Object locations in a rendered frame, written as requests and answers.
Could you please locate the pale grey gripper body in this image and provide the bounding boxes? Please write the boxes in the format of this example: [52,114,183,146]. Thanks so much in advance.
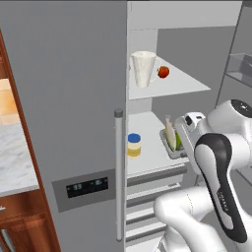
[173,116,202,175]

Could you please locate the white fridge shelf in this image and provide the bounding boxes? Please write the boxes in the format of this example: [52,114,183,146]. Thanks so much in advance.
[126,110,192,179]
[128,55,212,101]

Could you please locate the white fridge drawer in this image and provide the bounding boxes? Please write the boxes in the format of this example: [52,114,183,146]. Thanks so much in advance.
[126,172,185,209]
[125,205,169,252]

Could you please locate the clear fridge door bin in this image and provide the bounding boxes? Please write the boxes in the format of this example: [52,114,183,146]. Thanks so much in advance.
[225,52,252,89]

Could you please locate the grey fridge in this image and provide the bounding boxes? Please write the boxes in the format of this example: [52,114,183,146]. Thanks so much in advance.
[125,0,244,252]

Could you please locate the grey open fridge door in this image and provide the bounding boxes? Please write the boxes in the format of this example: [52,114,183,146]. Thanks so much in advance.
[215,0,252,198]

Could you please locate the grey closed fridge door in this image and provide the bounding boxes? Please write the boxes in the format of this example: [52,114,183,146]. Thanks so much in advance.
[0,0,128,252]

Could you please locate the jar with blue lid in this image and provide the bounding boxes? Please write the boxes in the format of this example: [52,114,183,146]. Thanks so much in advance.
[127,132,143,158]

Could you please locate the red apple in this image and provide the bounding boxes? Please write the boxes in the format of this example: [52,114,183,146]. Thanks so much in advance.
[157,65,170,79]

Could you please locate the white jug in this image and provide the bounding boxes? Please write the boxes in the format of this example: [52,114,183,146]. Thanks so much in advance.
[130,50,162,89]

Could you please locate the brown wooden cupboard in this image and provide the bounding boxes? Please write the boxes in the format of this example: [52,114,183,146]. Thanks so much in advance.
[0,29,62,252]

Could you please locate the grey fridge door handle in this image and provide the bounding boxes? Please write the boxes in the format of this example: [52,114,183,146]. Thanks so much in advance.
[113,108,125,243]

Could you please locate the silver cupboard handle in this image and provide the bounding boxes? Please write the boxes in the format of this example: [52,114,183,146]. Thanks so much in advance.
[0,227,16,252]

